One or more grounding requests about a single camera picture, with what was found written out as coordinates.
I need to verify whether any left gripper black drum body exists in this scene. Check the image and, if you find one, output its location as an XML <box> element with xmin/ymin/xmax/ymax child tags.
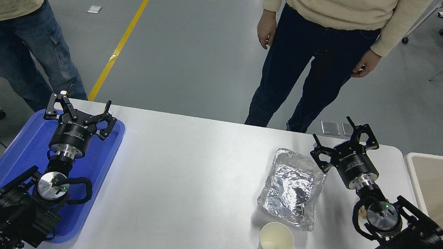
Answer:
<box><xmin>47</xmin><ymin>117</ymin><xmax>98</xmax><ymax>157</ymax></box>

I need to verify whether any blue plastic tray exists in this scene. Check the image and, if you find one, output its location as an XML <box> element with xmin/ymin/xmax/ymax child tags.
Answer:
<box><xmin>0</xmin><ymin>104</ymin><xmax>127</xmax><ymax>249</ymax></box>

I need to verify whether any person's left hand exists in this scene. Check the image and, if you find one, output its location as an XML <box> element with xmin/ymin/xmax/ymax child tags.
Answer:
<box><xmin>350</xmin><ymin>47</ymin><xmax>383</xmax><ymax>81</ymax></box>

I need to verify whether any person's right hand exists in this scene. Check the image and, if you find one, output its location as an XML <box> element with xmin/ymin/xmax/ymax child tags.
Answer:
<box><xmin>255</xmin><ymin>11</ymin><xmax>278</xmax><ymax>51</ymax></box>

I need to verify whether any metal floor plate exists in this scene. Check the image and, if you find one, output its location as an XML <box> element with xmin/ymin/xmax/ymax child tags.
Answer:
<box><xmin>341</xmin><ymin>122</ymin><xmax>357</xmax><ymax>137</ymax></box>
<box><xmin>320</xmin><ymin>120</ymin><xmax>341</xmax><ymax>136</ymax></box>

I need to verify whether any white paper cup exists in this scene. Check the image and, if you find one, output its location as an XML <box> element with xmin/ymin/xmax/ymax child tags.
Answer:
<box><xmin>257</xmin><ymin>221</ymin><xmax>296</xmax><ymax>249</ymax></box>

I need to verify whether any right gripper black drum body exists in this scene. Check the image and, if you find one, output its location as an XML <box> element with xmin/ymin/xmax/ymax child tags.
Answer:
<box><xmin>331</xmin><ymin>140</ymin><xmax>383</xmax><ymax>192</ymax></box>

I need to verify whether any crumpled foil tray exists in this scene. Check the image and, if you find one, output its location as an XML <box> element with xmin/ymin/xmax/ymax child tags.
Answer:
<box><xmin>254</xmin><ymin>146</ymin><xmax>330</xmax><ymax>233</ymax></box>

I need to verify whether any person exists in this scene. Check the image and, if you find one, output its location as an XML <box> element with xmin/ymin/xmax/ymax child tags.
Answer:
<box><xmin>244</xmin><ymin>0</ymin><xmax>433</xmax><ymax>144</ymax></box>
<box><xmin>0</xmin><ymin>0</ymin><xmax>98</xmax><ymax>117</ymax></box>

